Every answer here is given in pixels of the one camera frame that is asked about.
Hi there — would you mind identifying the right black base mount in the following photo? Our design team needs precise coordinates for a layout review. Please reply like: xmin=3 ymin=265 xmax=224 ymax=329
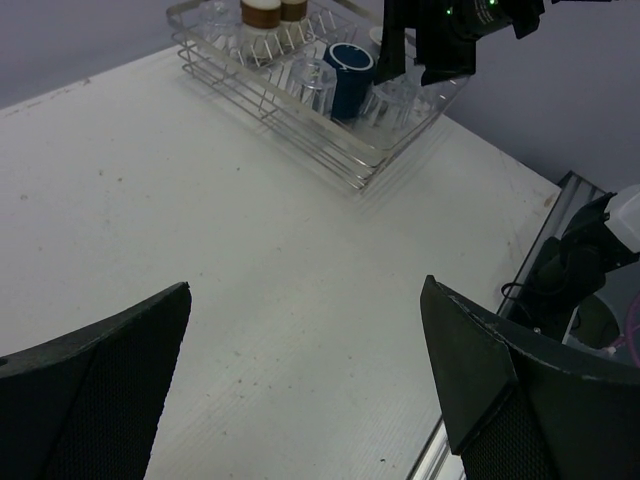
xmin=499 ymin=234 xmax=609 ymax=346

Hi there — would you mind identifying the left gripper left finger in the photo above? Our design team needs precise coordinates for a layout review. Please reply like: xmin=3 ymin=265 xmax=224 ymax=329
xmin=1 ymin=282 xmax=192 ymax=479

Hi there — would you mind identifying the clear glass beside mug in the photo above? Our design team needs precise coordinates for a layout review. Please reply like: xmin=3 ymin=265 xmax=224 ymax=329
xmin=285 ymin=57 xmax=337 ymax=117

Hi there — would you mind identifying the wire dish rack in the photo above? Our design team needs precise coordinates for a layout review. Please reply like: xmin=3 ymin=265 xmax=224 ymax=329
xmin=166 ymin=1 xmax=466 ymax=191

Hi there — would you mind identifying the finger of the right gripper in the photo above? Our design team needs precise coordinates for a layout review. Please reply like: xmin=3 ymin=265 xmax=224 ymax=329
xmin=417 ymin=34 xmax=478 ymax=86
xmin=374 ymin=0 xmax=418 ymax=84

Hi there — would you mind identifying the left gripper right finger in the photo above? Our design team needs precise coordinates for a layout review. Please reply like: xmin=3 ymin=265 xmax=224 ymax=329
xmin=420 ymin=276 xmax=639 ymax=479

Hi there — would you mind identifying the clear glass rack back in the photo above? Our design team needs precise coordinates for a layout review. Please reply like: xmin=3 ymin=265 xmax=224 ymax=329
xmin=198 ymin=1 xmax=241 ymax=53

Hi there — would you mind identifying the dark blue mug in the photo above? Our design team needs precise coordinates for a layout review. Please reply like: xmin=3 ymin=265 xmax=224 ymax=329
xmin=323 ymin=42 xmax=376 ymax=121

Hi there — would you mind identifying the brown banded cup left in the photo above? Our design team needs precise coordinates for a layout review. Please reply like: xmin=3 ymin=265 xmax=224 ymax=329
xmin=240 ymin=0 xmax=281 ymax=63

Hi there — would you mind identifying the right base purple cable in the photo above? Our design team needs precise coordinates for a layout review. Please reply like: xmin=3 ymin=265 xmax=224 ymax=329
xmin=604 ymin=294 xmax=640 ymax=369

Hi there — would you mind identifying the brown banded cup right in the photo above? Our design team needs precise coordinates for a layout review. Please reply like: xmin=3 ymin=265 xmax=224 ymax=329
xmin=279 ymin=0 xmax=308 ymax=49

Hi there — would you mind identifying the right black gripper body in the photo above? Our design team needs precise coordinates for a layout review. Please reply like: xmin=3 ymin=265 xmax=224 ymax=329
xmin=415 ymin=0 xmax=545 ymax=64

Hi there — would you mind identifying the clear glass with sticker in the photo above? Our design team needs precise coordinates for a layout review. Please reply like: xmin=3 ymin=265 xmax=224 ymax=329
xmin=359 ymin=77 xmax=417 ymax=131

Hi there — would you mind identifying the brown banded cup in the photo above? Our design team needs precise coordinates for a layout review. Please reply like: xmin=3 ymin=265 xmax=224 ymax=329
xmin=279 ymin=0 xmax=308 ymax=49
xmin=240 ymin=0 xmax=281 ymax=63

